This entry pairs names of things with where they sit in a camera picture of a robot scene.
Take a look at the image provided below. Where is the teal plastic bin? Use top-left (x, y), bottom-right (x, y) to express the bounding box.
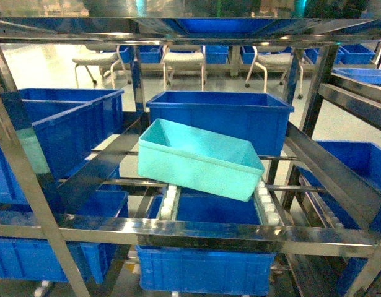
top-left (138, 119), bottom-right (265, 202)

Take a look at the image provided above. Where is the blue bin left shelf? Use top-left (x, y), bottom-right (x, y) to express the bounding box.
top-left (1, 88), bottom-right (124, 180)

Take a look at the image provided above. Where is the blue bin shelf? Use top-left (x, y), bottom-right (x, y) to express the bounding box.
top-left (298, 140), bottom-right (381, 233)
top-left (1, 88), bottom-right (124, 180)

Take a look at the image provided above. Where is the blue bin right shelf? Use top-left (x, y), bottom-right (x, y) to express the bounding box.
top-left (298, 140), bottom-right (381, 233)

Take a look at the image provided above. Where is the blue bin behind teal bin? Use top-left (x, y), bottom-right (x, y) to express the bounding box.
top-left (146, 91), bottom-right (294, 155)

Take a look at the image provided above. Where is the grey chair centre background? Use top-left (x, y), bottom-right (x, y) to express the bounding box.
top-left (161, 45), bottom-right (206, 91)

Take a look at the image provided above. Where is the blue bin lower centre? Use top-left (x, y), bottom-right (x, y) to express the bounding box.
top-left (136, 191), bottom-right (276, 296)

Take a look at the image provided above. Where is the grey office chair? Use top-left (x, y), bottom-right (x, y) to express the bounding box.
top-left (72, 45), bottom-right (132, 88)

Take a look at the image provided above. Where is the blue bin lower left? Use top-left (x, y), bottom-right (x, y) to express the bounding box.
top-left (0, 190), bottom-right (129, 285)

